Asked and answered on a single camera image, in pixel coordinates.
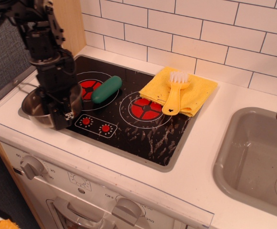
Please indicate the stainless steel pot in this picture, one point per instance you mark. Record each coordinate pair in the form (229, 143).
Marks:
(51, 110)

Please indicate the green plastic cucumber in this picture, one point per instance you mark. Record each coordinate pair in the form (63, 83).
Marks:
(106, 89)

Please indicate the grey oven door handle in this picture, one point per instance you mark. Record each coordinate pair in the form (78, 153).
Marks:
(80, 215)

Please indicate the yellow scrub brush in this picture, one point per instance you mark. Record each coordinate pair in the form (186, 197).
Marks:
(177, 82)

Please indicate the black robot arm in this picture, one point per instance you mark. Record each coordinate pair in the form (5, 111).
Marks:
(38, 27)

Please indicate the yellow cloth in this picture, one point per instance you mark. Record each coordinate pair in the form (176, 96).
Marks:
(191, 98)

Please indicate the grey oven knob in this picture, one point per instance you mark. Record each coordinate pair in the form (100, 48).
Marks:
(31, 167)
(127, 211)

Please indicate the grey sink basin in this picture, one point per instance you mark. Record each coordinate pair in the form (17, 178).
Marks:
(246, 165)

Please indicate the orange object at corner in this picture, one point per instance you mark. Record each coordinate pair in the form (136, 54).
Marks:
(8, 224)

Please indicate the black toy stove top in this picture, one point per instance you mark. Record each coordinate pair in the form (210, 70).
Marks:
(126, 124)

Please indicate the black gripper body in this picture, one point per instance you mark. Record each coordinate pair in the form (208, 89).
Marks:
(56, 81)

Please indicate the grey right oven knob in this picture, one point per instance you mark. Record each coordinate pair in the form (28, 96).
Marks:
(127, 211)

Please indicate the wooden side post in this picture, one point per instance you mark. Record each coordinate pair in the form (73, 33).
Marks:
(69, 16)

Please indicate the grey left oven knob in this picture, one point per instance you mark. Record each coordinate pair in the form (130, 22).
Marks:
(31, 167)

